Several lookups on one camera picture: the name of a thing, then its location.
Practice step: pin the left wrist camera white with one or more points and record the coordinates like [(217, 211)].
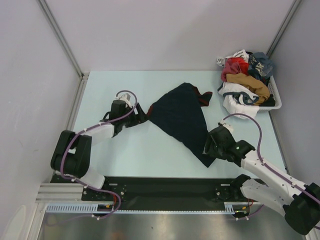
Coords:
[(125, 98)]

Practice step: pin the white slotted cable duct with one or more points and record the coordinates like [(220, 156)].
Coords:
[(228, 208)]

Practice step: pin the left aluminium frame post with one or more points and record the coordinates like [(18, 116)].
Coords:
[(49, 16)]

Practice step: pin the white printed garment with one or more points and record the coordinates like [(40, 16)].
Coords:
[(243, 54)]

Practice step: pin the blue denim printed garment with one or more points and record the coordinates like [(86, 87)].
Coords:
[(260, 64)]

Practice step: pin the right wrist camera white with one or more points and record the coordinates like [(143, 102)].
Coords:
[(226, 125)]

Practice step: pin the right aluminium frame post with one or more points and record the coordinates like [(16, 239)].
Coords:
[(294, 8)]

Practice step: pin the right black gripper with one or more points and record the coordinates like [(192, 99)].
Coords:
[(210, 150)]

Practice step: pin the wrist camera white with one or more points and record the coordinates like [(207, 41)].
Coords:
[(226, 125), (125, 98)]

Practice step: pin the red pink garment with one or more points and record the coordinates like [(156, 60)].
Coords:
[(234, 65)]

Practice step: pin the tan brown garment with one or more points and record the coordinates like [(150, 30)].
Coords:
[(254, 85)]

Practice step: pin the white plastic laundry basket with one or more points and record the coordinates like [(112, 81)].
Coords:
[(273, 90)]

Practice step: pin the navy tank top red trim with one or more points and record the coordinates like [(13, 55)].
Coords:
[(179, 114)]

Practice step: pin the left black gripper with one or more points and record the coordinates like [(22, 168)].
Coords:
[(140, 118)]

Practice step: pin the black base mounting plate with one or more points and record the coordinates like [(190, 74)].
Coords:
[(168, 193)]

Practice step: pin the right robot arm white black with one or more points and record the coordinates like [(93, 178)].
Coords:
[(293, 199)]

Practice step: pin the white tank top navy trim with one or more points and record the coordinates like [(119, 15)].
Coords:
[(238, 99)]

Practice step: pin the aluminium frame post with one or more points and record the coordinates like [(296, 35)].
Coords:
[(49, 16), (294, 8)]

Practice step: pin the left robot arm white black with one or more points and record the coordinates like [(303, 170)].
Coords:
[(72, 154)]

